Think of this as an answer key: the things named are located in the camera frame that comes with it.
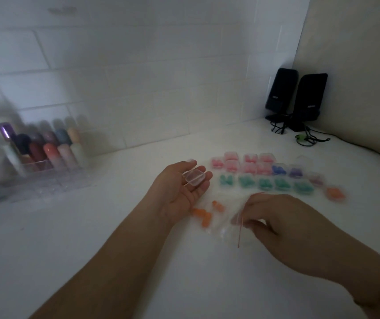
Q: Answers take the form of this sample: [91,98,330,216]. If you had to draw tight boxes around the person's left hand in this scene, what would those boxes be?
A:
[146,160,213,227]

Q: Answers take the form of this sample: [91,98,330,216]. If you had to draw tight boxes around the person's right hand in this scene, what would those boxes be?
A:
[231,193,327,267]

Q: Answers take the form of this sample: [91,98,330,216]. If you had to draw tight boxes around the clear small plastic case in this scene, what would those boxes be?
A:
[182,168,207,188]

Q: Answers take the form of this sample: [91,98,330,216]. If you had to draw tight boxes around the clear zip bag red seal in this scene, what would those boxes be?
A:
[190,193,268,248]

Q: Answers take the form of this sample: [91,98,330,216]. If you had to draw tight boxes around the person's right forearm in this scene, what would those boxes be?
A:
[311,214,380,319]

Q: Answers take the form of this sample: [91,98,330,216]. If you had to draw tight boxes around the person's left forearm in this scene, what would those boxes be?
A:
[29,195,173,319]

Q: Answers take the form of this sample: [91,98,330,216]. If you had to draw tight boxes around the rows of coloured earplug boxes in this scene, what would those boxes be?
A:
[210,151,345,201]

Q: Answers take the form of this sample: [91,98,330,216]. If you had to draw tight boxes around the black desktop speaker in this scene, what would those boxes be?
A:
[265,68,299,122]
[289,73,329,132]

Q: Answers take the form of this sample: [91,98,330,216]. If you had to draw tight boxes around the clear acrylic organizer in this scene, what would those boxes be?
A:
[1,155,93,198]

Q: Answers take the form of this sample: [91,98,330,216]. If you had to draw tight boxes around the row of colourful cosmetic tubes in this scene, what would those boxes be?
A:
[0,117,89,173]

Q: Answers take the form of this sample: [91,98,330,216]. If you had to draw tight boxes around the green cable tie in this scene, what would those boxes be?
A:
[295,134,317,147]

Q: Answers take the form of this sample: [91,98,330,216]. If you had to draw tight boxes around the black speaker cable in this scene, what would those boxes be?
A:
[270,114,380,169]

